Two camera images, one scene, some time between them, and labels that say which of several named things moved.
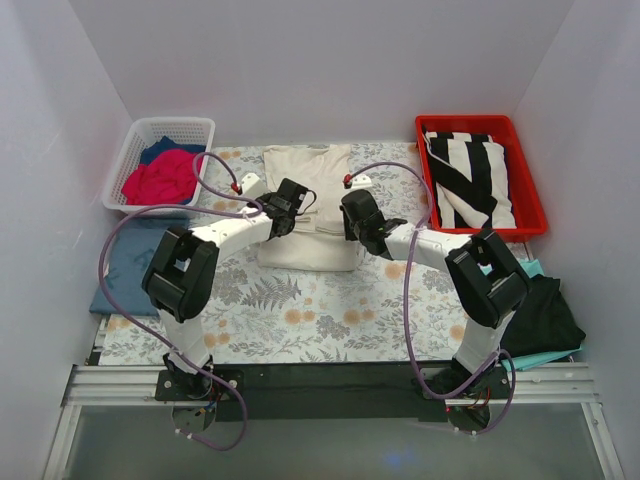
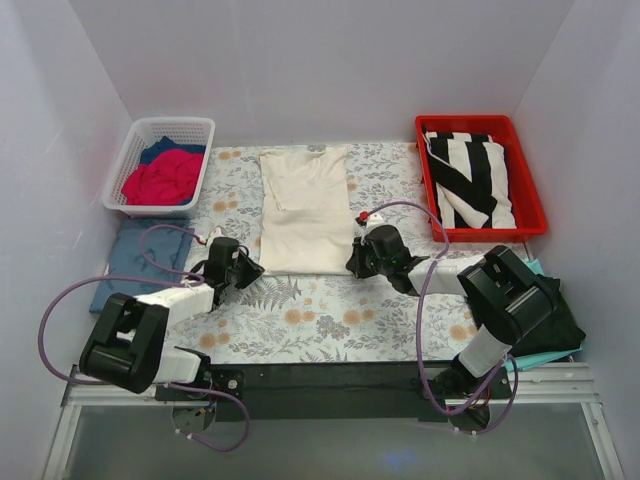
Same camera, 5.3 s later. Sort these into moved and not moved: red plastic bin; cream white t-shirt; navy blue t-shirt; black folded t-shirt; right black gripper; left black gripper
Moved: right black gripper; left black gripper
Not moved: cream white t-shirt; red plastic bin; navy blue t-shirt; black folded t-shirt
